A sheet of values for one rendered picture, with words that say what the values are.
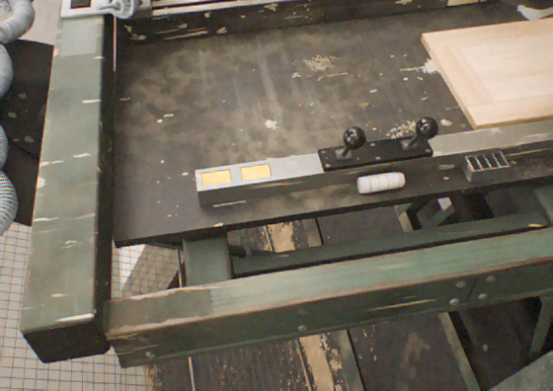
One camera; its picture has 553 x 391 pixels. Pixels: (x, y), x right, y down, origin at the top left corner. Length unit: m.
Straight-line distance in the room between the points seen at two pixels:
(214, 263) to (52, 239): 0.26
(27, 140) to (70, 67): 0.62
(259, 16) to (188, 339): 0.79
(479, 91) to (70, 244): 0.83
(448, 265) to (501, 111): 0.42
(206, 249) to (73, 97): 0.38
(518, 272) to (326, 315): 0.30
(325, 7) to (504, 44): 0.41
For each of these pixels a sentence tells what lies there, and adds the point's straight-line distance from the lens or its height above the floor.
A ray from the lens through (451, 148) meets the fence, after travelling 1.10.
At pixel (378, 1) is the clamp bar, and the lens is 1.46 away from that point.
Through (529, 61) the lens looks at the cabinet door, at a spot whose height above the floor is 1.07.
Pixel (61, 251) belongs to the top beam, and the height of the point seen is 1.92.
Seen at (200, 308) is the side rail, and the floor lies 1.73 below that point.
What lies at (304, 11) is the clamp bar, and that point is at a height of 1.46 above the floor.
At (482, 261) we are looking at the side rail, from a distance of 0.94.
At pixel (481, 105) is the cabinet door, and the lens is 1.24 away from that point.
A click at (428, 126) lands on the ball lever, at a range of 0.96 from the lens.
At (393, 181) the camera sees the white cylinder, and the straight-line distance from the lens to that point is 1.04.
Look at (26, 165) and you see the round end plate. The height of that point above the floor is 1.92.
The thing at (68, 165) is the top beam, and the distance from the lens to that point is 1.02.
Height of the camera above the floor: 2.07
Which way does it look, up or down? 28 degrees down
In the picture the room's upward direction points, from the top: 76 degrees counter-clockwise
